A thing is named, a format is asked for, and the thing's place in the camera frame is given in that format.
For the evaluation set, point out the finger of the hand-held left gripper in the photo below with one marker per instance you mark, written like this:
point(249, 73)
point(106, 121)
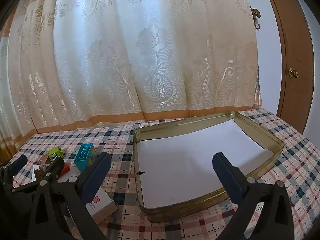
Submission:
point(18, 165)
point(57, 168)

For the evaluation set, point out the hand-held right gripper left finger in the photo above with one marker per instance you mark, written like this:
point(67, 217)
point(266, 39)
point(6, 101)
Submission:
point(96, 175)

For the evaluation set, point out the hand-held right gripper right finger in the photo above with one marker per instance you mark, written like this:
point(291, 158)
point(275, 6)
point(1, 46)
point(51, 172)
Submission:
point(227, 177)

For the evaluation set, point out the red toy block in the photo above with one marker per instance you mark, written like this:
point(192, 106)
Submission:
point(65, 168)

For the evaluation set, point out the green toy block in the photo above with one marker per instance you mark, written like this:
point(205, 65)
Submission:
point(55, 152)

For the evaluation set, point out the blue toy block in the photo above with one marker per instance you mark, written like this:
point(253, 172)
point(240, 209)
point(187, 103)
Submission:
point(83, 155)

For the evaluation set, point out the white and tan box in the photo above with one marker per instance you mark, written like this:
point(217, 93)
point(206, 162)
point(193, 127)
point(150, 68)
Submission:
point(100, 205)

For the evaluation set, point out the gold tin tray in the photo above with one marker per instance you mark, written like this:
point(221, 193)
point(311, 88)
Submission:
point(175, 127)

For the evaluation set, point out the plaid tablecloth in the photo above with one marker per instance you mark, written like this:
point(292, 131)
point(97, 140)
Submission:
point(120, 140)

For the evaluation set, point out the white paper liner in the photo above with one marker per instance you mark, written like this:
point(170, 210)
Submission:
point(187, 160)

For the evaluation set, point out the brass door knob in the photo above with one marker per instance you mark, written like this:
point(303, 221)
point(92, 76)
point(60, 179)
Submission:
point(293, 72)

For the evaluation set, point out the cream patterned curtain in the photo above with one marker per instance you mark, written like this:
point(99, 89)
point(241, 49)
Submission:
point(150, 55)

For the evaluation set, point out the brown wooden door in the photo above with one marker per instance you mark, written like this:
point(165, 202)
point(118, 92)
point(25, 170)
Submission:
point(295, 42)

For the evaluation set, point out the brass curtain hook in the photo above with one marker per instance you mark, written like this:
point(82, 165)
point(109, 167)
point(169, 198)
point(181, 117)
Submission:
point(255, 13)

